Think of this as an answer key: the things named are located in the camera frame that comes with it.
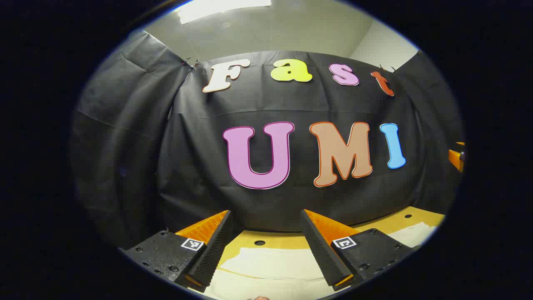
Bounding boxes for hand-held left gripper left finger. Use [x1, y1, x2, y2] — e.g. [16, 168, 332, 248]
[119, 210, 233, 293]

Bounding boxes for cream white jeans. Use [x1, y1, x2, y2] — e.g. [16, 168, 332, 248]
[202, 222, 438, 300]

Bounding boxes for black backdrop cloth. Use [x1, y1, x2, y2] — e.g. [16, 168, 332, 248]
[69, 29, 465, 250]

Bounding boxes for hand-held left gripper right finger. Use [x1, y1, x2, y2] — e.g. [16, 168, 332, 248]
[300, 209, 419, 291]

